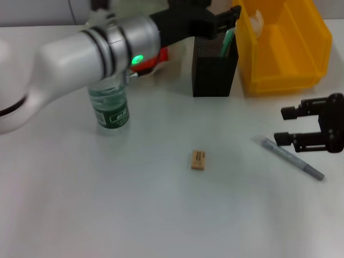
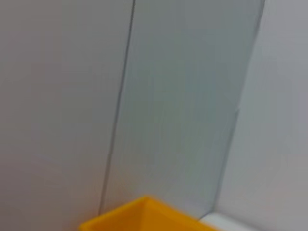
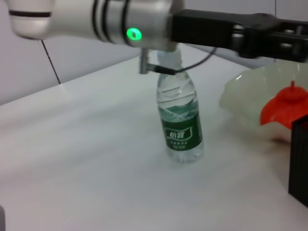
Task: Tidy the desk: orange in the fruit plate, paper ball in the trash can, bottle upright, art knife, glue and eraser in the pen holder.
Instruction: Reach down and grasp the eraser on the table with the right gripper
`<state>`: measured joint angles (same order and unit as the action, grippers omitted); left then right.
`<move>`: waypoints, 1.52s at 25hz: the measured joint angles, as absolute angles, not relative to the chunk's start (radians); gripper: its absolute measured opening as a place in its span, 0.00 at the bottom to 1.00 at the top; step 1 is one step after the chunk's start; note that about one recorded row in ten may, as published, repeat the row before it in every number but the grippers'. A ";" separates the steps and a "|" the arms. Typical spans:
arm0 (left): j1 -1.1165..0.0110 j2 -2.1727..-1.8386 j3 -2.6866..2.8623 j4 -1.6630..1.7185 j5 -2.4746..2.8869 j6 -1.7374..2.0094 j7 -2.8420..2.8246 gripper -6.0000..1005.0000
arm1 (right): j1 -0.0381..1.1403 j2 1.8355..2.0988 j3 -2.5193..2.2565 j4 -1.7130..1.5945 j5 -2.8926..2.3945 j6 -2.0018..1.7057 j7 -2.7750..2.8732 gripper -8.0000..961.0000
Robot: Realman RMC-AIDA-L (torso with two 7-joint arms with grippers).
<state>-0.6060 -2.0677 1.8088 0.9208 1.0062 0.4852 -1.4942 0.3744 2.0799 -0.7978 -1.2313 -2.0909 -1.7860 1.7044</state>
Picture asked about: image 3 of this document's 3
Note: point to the clear green-label water bottle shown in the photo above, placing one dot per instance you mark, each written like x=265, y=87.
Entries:
x=180, y=120

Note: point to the black mesh pen holder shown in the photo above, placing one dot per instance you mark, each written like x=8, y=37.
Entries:
x=299, y=163

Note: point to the translucent green fruit bowl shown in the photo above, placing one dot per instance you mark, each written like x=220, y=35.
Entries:
x=245, y=96

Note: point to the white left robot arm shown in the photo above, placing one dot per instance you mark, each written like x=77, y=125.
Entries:
x=72, y=16

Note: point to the red-orange fruit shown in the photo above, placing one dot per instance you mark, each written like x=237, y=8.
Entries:
x=286, y=106

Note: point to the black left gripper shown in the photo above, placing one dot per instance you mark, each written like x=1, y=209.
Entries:
x=204, y=26

